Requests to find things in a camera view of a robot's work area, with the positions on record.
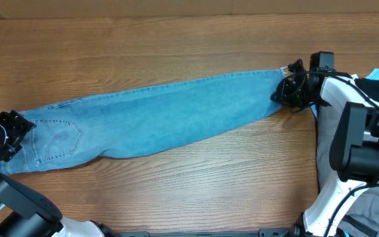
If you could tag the black base frame bar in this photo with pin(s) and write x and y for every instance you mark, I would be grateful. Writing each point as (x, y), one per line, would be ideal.
(263, 232)

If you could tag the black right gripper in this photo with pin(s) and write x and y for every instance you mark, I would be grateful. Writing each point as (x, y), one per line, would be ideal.
(283, 97)

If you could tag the grey folded trousers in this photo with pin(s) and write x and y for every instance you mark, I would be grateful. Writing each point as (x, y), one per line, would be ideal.
(362, 219)

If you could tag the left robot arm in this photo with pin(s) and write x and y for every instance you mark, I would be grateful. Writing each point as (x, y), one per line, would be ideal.
(25, 212)

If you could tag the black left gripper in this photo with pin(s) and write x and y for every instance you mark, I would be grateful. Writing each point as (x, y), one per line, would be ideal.
(19, 127)

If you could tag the light blue denim jeans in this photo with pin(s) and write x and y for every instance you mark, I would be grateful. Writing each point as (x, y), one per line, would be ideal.
(142, 121)

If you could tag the light blue folded garment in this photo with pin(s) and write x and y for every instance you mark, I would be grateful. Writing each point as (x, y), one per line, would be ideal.
(374, 75)

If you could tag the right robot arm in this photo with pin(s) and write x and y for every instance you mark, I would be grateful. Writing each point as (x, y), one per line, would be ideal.
(347, 109)

